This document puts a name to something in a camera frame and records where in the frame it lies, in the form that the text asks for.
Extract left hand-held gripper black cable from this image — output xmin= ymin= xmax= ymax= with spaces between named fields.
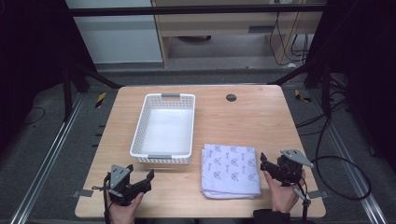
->
xmin=91 ymin=173 xmax=114 ymax=224

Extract black horizontal frame bar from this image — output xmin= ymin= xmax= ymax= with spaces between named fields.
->
xmin=65 ymin=3 xmax=329 ymax=18

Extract light wooden desk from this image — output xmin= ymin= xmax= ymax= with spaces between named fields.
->
xmin=150 ymin=0 xmax=328 ymax=68

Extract hand-held gripper black cable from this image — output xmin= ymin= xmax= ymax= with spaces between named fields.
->
xmin=292 ymin=178 xmax=313 ymax=224
xmin=91 ymin=173 xmax=114 ymax=224

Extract hanging black cables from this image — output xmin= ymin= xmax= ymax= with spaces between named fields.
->
xmin=268 ymin=11 xmax=310 ymax=67

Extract black curtain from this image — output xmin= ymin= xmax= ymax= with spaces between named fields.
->
xmin=0 ymin=0 xmax=97 ymax=157
xmin=304 ymin=0 xmax=396 ymax=172

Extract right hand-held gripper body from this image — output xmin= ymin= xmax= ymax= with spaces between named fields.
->
xmin=268 ymin=148 xmax=315 ymax=188

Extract metal floor rail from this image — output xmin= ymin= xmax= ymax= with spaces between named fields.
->
xmin=8 ymin=92 xmax=86 ymax=224
xmin=309 ymin=91 xmax=389 ymax=224

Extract right hand-held gripper black cable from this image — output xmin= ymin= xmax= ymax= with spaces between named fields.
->
xmin=292 ymin=178 xmax=313 ymax=224

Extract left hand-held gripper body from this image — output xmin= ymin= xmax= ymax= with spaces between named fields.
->
xmin=106 ymin=164 xmax=152 ymax=206

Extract long black floor cable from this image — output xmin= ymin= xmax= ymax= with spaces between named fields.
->
xmin=294 ymin=102 xmax=374 ymax=203

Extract white perforated plastic basket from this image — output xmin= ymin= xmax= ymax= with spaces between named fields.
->
xmin=129 ymin=92 xmax=197 ymax=165

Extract grey tape strip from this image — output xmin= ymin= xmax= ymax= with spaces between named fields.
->
xmin=71 ymin=189 xmax=94 ymax=199
xmin=307 ymin=189 xmax=331 ymax=201

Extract person's right hand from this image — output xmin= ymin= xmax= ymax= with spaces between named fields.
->
xmin=263 ymin=169 xmax=308 ymax=215

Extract folded white blue-printed cloth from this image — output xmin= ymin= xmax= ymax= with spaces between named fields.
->
xmin=199 ymin=143 xmax=262 ymax=201

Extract white cabinet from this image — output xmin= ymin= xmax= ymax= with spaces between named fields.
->
xmin=64 ymin=0 xmax=164 ymax=65

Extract yellow black floor tape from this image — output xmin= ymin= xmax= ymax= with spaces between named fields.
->
xmin=293 ymin=89 xmax=313 ymax=104
xmin=94 ymin=91 xmax=107 ymax=109

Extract person's left hand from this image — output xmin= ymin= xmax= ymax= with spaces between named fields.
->
xmin=106 ymin=191 xmax=146 ymax=221

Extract black metal stand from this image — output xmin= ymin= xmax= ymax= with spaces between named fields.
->
xmin=61 ymin=60 xmax=124 ymax=123
xmin=266 ymin=60 xmax=333 ymax=119

